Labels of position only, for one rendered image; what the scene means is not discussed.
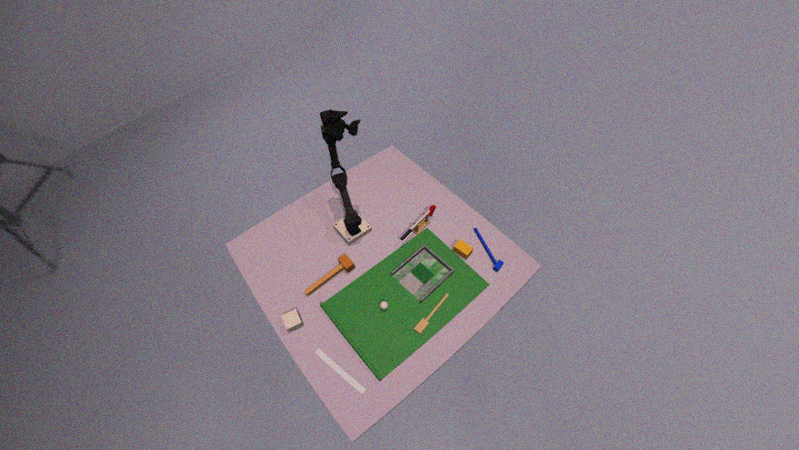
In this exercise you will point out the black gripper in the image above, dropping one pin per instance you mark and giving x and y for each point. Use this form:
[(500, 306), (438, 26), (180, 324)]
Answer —
[(334, 118)]

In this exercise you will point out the blue putter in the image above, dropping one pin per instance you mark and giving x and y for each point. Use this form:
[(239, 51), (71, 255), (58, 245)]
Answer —
[(498, 264)]

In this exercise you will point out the green putting mat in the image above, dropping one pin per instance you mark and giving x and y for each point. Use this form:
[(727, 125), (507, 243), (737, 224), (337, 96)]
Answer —
[(386, 337)]

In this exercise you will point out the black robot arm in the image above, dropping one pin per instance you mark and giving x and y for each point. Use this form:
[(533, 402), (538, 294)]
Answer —
[(352, 219)]

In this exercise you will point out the pale grey flat bar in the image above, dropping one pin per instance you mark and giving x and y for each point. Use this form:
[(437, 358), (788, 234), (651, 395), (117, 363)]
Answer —
[(341, 372)]

